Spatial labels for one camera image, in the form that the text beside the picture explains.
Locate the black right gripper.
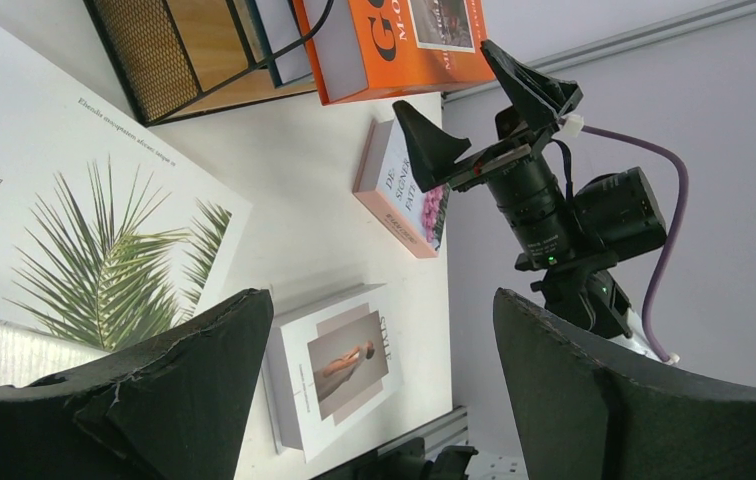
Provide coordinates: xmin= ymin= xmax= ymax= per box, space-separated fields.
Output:
xmin=392 ymin=40 xmax=583 ymax=269

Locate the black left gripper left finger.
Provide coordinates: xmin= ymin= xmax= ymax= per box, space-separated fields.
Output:
xmin=0 ymin=289 xmax=274 ymax=479

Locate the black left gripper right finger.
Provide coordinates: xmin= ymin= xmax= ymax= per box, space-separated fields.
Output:
xmin=493 ymin=288 xmax=756 ymax=479

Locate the orange Good Morning book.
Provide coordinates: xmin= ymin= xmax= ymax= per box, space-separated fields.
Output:
xmin=294 ymin=0 xmax=494 ymax=105

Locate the white Style magazine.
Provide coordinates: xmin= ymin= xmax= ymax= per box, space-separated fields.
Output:
xmin=261 ymin=284 xmax=404 ymax=461

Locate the white Singularity book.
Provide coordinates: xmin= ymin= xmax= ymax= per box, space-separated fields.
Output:
xmin=0 ymin=26 xmax=251 ymax=386

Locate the teal Humor book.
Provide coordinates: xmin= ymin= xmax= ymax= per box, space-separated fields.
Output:
xmin=247 ymin=0 xmax=312 ymax=88

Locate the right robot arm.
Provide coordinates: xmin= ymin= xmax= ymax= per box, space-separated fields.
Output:
xmin=393 ymin=40 xmax=667 ymax=360

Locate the pink floral Designer Fate book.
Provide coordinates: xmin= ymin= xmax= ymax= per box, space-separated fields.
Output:
xmin=353 ymin=120 xmax=449 ymax=259

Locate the black wire wooden shelf rack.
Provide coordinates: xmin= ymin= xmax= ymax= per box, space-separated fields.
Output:
xmin=85 ymin=0 xmax=316 ymax=126

